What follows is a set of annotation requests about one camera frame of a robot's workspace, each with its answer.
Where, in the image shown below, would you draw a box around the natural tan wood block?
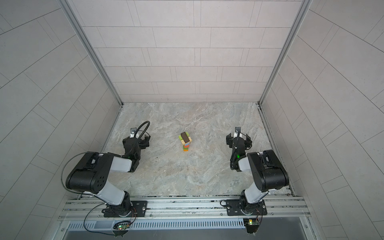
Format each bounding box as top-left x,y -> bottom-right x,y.
181,137 -> 192,145

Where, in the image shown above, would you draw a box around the dark brown wood block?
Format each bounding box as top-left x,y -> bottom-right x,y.
179,132 -> 192,145

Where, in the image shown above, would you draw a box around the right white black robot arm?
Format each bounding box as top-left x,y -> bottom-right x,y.
225,127 -> 289,216

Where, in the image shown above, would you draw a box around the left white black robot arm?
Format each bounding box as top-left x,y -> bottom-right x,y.
65,121 -> 151,218

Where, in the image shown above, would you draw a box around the left green circuit board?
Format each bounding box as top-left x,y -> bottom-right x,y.
113,221 -> 132,237

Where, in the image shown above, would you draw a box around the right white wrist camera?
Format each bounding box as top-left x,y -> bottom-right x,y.
234,127 -> 241,138

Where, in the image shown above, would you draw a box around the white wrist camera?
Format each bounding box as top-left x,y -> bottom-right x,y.
130,128 -> 137,138
234,127 -> 241,138

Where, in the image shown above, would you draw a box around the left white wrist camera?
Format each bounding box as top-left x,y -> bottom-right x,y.
130,128 -> 137,138

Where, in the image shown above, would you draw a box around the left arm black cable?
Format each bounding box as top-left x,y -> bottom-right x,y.
60,152 -> 91,196

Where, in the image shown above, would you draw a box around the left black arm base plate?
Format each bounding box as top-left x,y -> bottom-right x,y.
102,201 -> 148,218

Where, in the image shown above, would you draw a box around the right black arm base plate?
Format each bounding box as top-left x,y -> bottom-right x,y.
226,200 -> 268,216

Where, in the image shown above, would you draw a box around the aluminium mounting rail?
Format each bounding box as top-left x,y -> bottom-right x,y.
59,195 -> 311,221

